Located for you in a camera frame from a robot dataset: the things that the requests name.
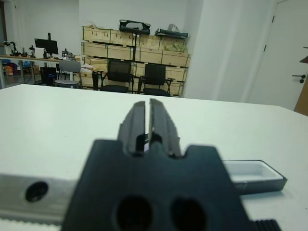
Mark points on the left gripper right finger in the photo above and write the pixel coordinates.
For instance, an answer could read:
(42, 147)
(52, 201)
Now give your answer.
(163, 130)

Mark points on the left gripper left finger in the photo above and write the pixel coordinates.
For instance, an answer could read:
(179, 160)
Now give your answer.
(131, 125)

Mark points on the black box base white-lined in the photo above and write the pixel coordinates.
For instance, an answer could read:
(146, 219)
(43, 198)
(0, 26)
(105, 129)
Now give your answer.
(255, 185)

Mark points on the small orange box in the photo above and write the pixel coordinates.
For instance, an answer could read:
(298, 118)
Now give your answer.
(9, 71)

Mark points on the wooden shipping crate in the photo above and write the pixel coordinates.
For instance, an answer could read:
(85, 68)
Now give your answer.
(95, 61)
(176, 73)
(175, 59)
(149, 42)
(151, 55)
(93, 50)
(172, 45)
(178, 87)
(120, 53)
(96, 34)
(122, 38)

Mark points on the black mesh chair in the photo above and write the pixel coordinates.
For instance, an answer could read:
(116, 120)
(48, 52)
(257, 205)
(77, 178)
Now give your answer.
(155, 74)
(119, 69)

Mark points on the gray office chair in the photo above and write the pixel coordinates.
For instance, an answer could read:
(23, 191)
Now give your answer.
(69, 67)

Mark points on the black stand pole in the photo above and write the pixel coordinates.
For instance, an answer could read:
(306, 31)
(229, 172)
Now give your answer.
(138, 38)

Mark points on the flat black tray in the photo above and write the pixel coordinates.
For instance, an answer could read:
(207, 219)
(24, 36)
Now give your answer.
(170, 34)

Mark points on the black computer tower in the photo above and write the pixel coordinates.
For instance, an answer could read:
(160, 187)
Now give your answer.
(48, 75)

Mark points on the black case with clear window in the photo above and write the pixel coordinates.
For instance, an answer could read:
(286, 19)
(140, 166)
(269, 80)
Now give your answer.
(122, 29)

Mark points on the crumpled plastic bag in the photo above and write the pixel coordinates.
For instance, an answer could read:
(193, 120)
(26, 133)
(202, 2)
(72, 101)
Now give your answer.
(173, 27)

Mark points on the black computer monitor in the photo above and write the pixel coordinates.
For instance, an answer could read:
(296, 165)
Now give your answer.
(47, 46)

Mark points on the wooden top desk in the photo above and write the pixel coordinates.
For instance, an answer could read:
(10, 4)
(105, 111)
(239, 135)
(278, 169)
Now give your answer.
(29, 57)

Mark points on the brown wooden board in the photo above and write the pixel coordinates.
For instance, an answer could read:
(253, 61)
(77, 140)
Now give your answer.
(303, 96)

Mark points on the white door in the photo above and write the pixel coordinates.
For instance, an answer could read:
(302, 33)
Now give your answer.
(284, 48)

